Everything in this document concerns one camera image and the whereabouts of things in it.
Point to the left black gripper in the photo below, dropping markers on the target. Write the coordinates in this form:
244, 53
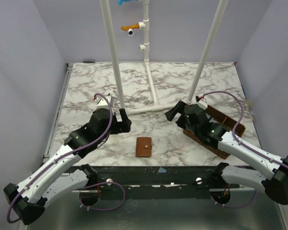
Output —
120, 124

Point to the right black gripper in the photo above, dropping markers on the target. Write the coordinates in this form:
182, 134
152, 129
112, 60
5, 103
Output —
180, 115

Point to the brown leather card holder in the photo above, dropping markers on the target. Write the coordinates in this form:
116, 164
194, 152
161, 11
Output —
144, 147

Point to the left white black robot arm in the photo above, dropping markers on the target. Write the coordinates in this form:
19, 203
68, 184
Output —
29, 199

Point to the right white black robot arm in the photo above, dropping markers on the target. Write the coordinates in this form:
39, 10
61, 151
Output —
269, 173

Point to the brown woven divided tray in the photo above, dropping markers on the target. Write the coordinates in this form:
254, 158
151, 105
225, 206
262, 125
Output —
225, 121

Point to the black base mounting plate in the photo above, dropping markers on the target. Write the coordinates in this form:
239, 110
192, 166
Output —
153, 182

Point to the orange pipe hook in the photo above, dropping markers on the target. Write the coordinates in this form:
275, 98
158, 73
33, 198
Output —
139, 25

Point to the blue pipe hook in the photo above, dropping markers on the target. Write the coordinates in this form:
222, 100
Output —
120, 2

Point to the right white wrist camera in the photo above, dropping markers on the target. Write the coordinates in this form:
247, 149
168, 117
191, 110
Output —
201, 102

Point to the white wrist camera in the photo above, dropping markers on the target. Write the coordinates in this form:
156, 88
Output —
201, 102
103, 104

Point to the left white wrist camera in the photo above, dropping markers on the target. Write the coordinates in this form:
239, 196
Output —
103, 104

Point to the aluminium rail frame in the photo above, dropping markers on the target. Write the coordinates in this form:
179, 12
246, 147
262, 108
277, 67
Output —
58, 112

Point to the white PVC pipe frame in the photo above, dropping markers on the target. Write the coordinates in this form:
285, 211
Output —
145, 47

